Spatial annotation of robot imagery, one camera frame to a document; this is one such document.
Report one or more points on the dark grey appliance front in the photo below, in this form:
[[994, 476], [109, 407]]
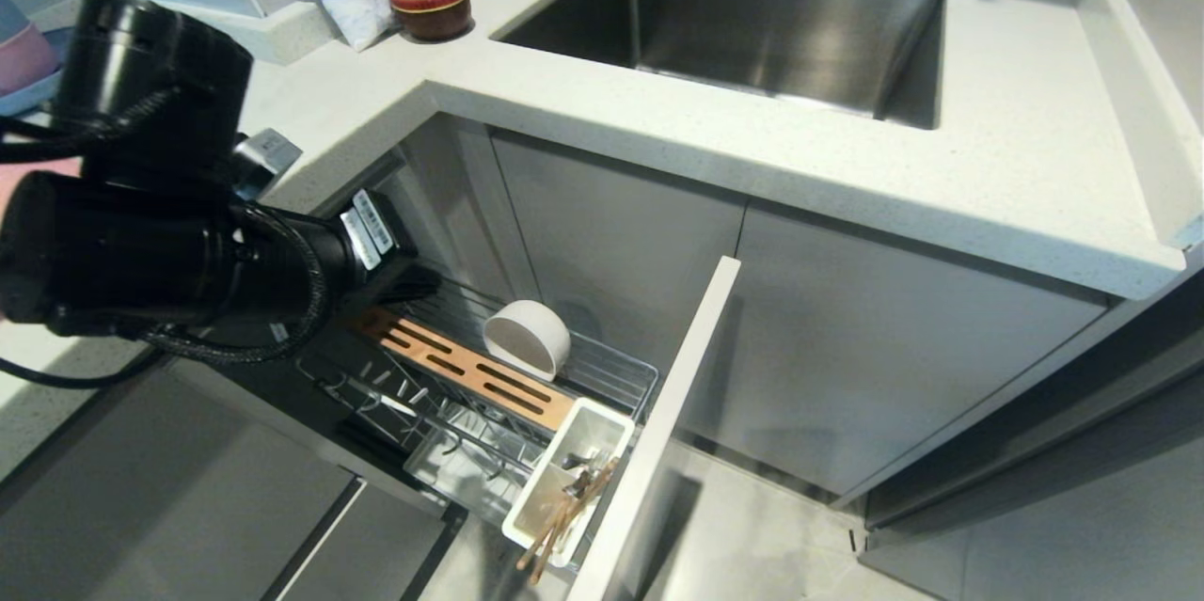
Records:
[[1063, 507]]

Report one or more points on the wooden chopstick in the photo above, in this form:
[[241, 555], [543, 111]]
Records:
[[555, 530], [564, 540]]

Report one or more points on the dark grey cabinet drawer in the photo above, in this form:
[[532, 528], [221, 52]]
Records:
[[169, 498]]

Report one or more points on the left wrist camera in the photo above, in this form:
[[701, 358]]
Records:
[[271, 154]]

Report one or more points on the white drawer front panel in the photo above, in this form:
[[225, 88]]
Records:
[[658, 432]]

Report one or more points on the wooden slotted knife holder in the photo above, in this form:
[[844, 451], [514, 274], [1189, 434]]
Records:
[[470, 375]]

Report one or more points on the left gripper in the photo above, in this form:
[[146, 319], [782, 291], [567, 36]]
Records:
[[141, 253]]

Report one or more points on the dark metal utensil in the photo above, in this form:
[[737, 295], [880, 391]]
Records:
[[578, 479]]

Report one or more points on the wide grey cabinet door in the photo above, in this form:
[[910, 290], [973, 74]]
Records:
[[894, 347]]

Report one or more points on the white utensil caddy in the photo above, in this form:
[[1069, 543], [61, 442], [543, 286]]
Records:
[[602, 427]]

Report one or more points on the white bowl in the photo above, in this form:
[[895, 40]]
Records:
[[527, 342]]

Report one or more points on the stainless steel sink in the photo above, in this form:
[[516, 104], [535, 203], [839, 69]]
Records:
[[752, 27]]

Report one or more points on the blue plate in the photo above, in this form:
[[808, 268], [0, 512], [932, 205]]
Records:
[[38, 93]]

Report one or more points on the clear drip tray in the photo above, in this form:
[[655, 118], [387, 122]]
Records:
[[451, 474]]

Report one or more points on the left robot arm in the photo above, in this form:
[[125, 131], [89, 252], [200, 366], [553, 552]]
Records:
[[150, 65]]

